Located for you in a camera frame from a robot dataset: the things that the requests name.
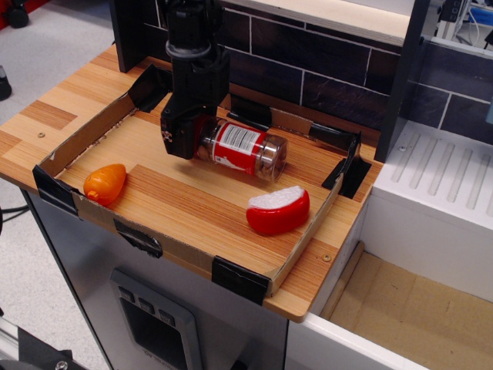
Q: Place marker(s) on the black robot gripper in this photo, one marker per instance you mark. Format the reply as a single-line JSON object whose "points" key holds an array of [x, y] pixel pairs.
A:
{"points": [[201, 78]]}

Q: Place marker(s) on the red-lidded clear spice bottle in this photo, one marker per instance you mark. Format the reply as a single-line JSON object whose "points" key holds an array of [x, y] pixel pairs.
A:
{"points": [[241, 148]]}

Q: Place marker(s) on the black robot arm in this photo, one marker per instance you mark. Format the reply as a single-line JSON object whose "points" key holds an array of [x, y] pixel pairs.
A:
{"points": [[192, 25]]}

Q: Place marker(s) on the cardboard fence with black tape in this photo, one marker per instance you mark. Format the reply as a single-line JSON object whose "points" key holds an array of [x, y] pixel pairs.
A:
{"points": [[193, 212]]}

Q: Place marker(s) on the orange toy carrot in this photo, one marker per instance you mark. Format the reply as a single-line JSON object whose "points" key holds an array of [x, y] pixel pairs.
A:
{"points": [[105, 184]]}

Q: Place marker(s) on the red toy cheese wedge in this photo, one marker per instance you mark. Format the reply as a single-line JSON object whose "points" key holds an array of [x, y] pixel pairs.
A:
{"points": [[280, 211]]}

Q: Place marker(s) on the grey toy dishwasher front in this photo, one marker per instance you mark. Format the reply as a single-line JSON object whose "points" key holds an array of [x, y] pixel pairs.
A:
{"points": [[162, 328]]}

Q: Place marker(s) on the white toy sink drainboard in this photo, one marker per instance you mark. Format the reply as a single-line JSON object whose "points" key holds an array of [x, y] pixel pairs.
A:
{"points": [[440, 174]]}

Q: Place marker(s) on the dark grey vertical post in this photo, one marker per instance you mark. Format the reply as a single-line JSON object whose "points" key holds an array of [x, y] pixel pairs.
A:
{"points": [[405, 82]]}

